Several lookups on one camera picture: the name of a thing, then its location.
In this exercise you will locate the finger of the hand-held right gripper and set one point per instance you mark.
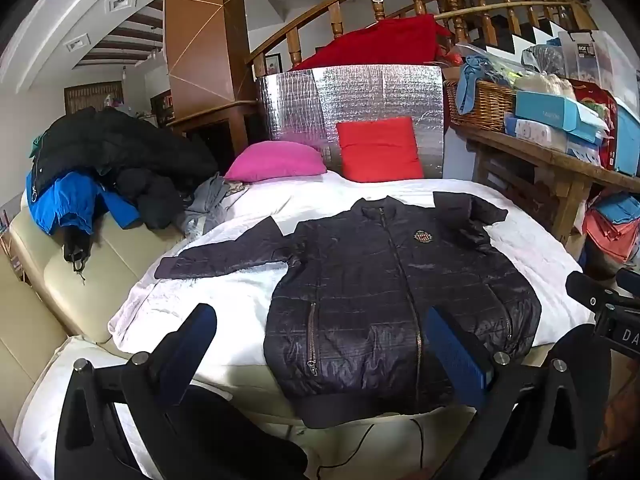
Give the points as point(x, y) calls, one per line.
point(582, 285)

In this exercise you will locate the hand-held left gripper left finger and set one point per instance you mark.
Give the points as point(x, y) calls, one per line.
point(200, 335)

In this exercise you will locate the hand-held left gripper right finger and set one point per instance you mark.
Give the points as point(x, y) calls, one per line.
point(450, 355)

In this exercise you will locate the dark quilted zip jacket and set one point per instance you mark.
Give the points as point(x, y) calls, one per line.
point(360, 280)

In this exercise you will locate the white fleece blanket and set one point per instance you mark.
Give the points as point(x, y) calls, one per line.
point(225, 290)

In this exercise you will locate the pink folded cloths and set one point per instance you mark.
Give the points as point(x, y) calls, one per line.
point(610, 230)

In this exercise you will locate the black cloth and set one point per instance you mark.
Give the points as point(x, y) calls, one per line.
point(240, 440)

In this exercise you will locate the wooden side table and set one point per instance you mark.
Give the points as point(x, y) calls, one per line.
point(550, 160)

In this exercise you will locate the grey garment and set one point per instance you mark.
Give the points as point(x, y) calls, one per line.
point(210, 200)

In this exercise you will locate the blue storage box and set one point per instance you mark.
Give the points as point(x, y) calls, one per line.
point(627, 135)

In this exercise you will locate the white tissue pack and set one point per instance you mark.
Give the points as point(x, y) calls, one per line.
point(535, 132)

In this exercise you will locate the cream leather sofa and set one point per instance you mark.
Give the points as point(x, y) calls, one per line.
point(45, 290)

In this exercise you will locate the teal cardboard box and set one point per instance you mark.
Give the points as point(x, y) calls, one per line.
point(550, 110)

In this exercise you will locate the red patterned bag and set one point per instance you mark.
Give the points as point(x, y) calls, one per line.
point(597, 105)

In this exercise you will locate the pink pillow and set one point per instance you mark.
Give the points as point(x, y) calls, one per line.
point(274, 160)

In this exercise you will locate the blue jacket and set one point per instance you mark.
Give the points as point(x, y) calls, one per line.
point(65, 200)

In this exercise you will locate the black coat pile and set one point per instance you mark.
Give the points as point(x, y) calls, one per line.
point(115, 145)

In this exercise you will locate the wicker basket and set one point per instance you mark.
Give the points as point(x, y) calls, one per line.
point(480, 100)

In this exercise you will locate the red pillow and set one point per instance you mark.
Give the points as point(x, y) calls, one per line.
point(380, 147)

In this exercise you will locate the clear plastic storage box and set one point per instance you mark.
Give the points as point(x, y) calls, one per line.
point(595, 57)

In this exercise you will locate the clear plastic bag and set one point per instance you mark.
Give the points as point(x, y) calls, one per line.
point(545, 60)

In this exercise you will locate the light blue cloth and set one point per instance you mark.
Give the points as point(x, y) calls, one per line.
point(470, 77)

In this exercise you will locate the silver foil insulation panel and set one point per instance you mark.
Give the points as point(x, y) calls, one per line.
point(350, 90)

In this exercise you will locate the wooden column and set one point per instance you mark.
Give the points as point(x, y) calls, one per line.
point(200, 35)

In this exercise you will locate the wooden stair railing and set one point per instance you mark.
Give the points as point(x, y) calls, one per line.
point(295, 42)

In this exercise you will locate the red cloth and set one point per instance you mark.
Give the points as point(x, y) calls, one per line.
point(390, 42)

